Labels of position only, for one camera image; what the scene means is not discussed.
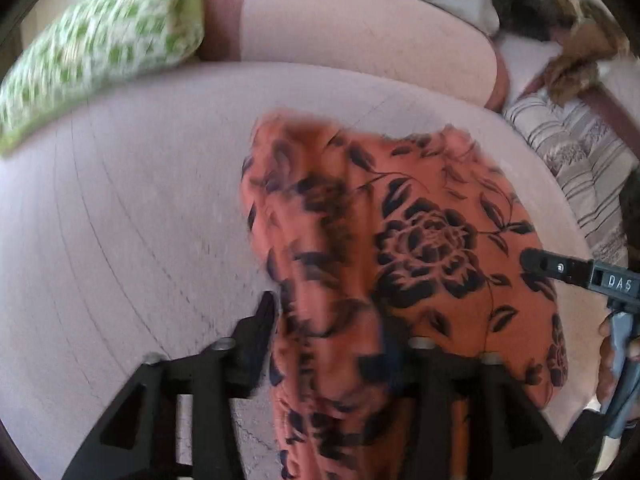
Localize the striped grey white cloth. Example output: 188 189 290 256
503 90 638 266

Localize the pink bolster cushion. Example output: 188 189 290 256
198 0 509 112

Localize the green white patterned pillow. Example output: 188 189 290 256
1 0 205 154

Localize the orange black floral garment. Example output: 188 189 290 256
241 113 568 479

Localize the person right hand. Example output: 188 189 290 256
596 316 640 404

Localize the dark furry item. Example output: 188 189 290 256
491 0 575 41

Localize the brown patterned cloth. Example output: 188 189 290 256
542 0 631 105

